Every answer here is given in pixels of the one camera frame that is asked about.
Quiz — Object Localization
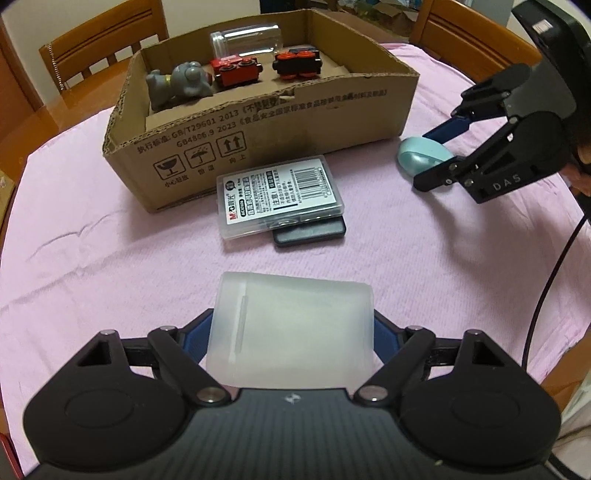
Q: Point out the mint green earbud case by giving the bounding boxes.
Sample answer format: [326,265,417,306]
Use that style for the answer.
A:
[398,137,454,177]

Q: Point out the frosted translucent plastic box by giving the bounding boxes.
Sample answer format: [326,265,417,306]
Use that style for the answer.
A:
[205,272,374,391]

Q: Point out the black toy train red wheels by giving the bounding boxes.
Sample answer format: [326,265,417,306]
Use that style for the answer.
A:
[271,47,322,81]

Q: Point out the person's right hand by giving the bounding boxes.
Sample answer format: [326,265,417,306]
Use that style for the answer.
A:
[561,141,591,197]

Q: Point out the brown cardboard box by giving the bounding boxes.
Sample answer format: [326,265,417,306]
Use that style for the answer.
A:
[102,9,419,212]

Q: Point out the wooden chair right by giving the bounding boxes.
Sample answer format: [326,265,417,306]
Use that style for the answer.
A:
[410,0,542,83]

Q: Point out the dark grey flat case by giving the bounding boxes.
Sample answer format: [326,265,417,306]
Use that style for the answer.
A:
[273,216,346,248]

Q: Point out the pink tablecloth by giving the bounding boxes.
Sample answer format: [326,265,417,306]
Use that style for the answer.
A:
[0,42,591,476]

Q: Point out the clear case with label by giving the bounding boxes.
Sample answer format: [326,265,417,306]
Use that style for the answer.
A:
[216,155,345,240]

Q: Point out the clear plastic jar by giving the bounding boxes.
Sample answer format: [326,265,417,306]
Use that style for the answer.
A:
[209,23,283,58]

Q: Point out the red toy train car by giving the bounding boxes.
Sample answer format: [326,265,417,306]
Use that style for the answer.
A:
[211,55,263,89]

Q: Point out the grey elephant figurine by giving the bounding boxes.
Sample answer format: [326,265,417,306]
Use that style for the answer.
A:
[145,61,213,111]

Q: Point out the wooden chair behind box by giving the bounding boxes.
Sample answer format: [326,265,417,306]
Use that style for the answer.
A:
[39,0,168,92]

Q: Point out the black cable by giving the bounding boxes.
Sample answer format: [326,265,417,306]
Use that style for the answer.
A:
[521,216,591,370]

